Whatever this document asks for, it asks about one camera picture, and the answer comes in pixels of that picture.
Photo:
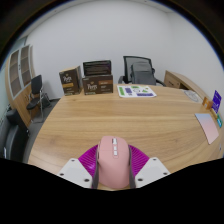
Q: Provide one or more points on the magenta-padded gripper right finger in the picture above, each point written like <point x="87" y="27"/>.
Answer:
<point x="151" y="170"/>

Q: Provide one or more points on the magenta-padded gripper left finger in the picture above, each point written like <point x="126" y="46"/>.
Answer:
<point x="75" y="171"/>

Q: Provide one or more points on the pink computer mouse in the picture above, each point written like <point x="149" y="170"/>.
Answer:
<point x="114" y="165"/>

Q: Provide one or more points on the pink and blue mouse pad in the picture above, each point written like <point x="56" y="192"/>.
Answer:
<point x="207" y="127"/>

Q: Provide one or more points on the black leather sofa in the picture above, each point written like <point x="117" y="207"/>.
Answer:
<point x="13" y="140"/>

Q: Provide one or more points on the white printed sticker sheet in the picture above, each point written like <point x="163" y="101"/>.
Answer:
<point x="136" y="91"/>

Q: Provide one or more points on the wide brown cardboard box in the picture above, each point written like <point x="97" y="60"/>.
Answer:
<point x="97" y="86"/>

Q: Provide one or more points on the tall brown cardboard box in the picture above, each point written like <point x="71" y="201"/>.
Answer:
<point x="70" y="81"/>

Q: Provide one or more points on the wooden shelf cabinet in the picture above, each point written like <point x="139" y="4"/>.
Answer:
<point x="21" y="96"/>

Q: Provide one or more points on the black visitor chair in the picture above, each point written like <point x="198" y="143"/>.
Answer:
<point x="36" y="87"/>

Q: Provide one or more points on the purple package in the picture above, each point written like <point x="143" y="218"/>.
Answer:
<point x="216" y="101"/>

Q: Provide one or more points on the grey backpack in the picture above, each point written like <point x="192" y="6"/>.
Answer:
<point x="142" y="74"/>

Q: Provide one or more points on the black printed box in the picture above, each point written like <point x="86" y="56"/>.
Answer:
<point x="97" y="68"/>

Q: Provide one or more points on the black mesh office chair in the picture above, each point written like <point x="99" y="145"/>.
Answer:
<point x="128" y="66"/>

